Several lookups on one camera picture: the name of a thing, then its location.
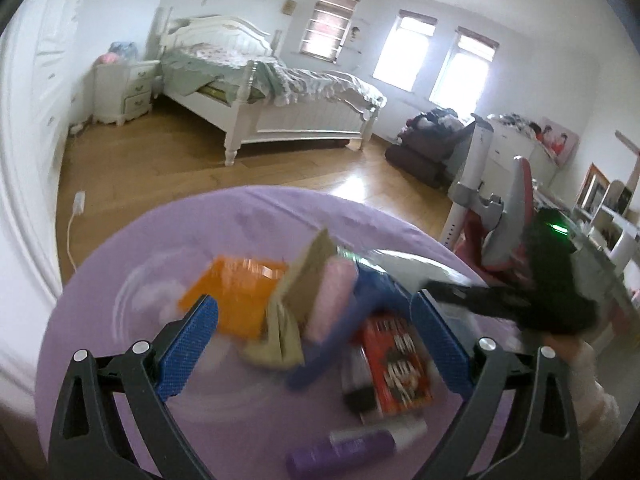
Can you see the white power strip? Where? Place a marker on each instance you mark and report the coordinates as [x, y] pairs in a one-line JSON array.
[[78, 201]]

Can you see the person's right forearm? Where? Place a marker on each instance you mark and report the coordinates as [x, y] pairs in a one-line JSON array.
[[595, 410]]

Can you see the blue plastic razor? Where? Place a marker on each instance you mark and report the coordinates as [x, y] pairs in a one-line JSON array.
[[340, 335]]

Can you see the dark massage chair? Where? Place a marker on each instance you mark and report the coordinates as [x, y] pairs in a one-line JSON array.
[[425, 152]]

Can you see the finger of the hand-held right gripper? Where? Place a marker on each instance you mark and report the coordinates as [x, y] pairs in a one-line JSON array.
[[475, 300]]

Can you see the purple bottle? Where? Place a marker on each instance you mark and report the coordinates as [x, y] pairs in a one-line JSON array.
[[340, 450]]

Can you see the small wall frame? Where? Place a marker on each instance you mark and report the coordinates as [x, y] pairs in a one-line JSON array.
[[289, 6]]

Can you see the wooden picture frame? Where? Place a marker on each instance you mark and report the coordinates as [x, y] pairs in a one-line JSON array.
[[592, 187]]

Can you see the bright window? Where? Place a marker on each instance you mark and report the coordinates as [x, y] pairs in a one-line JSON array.
[[402, 52], [462, 67]]

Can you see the floral quilt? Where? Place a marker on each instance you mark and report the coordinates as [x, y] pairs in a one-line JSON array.
[[320, 82]]

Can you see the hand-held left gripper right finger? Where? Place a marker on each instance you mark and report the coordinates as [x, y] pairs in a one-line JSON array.
[[445, 345]]

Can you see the pink picture poster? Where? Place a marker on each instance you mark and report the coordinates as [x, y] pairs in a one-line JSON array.
[[560, 140]]

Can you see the pink soft toy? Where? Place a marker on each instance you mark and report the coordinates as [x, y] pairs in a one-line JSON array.
[[107, 58]]

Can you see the white study desk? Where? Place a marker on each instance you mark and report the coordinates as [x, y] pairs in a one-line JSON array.
[[617, 260]]

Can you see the pink roll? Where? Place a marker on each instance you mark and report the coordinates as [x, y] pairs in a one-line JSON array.
[[332, 295]]

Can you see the orange plastic bag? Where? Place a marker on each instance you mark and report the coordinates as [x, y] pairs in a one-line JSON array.
[[240, 300]]

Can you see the white wooden bed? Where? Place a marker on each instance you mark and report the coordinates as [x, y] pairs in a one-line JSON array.
[[300, 115]]

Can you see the beige paper packet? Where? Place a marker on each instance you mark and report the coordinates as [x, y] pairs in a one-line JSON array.
[[300, 285]]

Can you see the window with striped blind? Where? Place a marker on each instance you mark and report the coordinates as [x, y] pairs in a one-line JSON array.
[[327, 25]]

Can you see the white nightstand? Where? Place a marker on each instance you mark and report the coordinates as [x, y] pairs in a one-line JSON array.
[[127, 92]]

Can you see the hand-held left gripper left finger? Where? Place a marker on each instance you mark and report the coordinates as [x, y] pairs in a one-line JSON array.
[[190, 345]]

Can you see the red snack packet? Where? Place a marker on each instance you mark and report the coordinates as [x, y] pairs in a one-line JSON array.
[[400, 370]]

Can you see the pink desk chair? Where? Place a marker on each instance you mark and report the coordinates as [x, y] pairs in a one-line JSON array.
[[505, 230]]

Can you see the purple tablecloth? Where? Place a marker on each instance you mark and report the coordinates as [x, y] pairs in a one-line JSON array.
[[150, 240]]

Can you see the white dresser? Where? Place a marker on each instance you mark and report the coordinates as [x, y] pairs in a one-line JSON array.
[[515, 152]]

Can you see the white wardrobe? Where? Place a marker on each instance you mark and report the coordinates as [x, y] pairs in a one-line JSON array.
[[45, 85]]

